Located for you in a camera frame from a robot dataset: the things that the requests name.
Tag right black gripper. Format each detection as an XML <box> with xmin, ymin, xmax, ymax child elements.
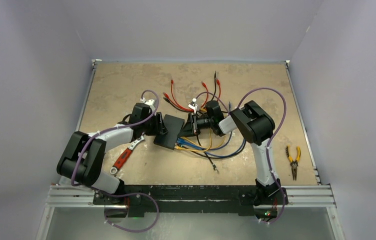
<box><xmin>177</xmin><ymin>112</ymin><xmax>213</xmax><ymax>138</ymax></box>

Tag black network switch box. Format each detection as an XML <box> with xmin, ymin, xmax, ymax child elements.
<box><xmin>153</xmin><ymin>114</ymin><xmax>185</xmax><ymax>150</ymax></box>

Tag orange ethernet cable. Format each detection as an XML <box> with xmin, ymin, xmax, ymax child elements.
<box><xmin>178</xmin><ymin>105</ymin><xmax>228</xmax><ymax>152</ymax></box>

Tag red ethernet cable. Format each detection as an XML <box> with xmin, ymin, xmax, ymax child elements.
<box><xmin>162</xmin><ymin>78</ymin><xmax>222</xmax><ymax>113</ymax></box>
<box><xmin>170</xmin><ymin>79</ymin><xmax>209</xmax><ymax>112</ymax></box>

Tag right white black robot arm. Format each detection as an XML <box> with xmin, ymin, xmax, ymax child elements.
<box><xmin>178</xmin><ymin>100</ymin><xmax>279</xmax><ymax>204</ymax></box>

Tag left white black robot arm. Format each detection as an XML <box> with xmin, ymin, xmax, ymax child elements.
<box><xmin>56</xmin><ymin>99</ymin><xmax>167</xmax><ymax>205</ymax></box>

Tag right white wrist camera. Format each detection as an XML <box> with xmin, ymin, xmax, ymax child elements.
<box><xmin>188</xmin><ymin>98</ymin><xmax>198</xmax><ymax>113</ymax></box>

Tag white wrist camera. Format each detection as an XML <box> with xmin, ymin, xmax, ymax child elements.
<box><xmin>188</xmin><ymin>98</ymin><xmax>198</xmax><ymax>113</ymax></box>
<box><xmin>140</xmin><ymin>97</ymin><xmax>156</xmax><ymax>108</ymax></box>

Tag yellow ethernet cable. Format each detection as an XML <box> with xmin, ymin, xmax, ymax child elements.
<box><xmin>174</xmin><ymin>129</ymin><xmax>213</xmax><ymax>154</ymax></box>

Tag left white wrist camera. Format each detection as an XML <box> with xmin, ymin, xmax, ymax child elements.
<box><xmin>140</xmin><ymin>97</ymin><xmax>156</xmax><ymax>108</ymax></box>

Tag long black ethernet cable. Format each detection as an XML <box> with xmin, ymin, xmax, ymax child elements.
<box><xmin>178</xmin><ymin>132</ymin><xmax>248</xmax><ymax>174</ymax></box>

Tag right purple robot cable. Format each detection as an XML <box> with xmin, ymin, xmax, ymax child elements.
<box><xmin>194</xmin><ymin>87</ymin><xmax>288</xmax><ymax>226</ymax></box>

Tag red handled adjustable wrench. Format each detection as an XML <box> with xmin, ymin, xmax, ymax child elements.
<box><xmin>109</xmin><ymin>135</ymin><xmax>145</xmax><ymax>175</ymax></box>

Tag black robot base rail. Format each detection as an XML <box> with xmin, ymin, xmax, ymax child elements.
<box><xmin>93</xmin><ymin>184</ymin><xmax>288</xmax><ymax>219</ymax></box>

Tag yellow handled pliers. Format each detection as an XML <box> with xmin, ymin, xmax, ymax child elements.
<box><xmin>285</xmin><ymin>145</ymin><xmax>302</xmax><ymax>181</ymax></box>

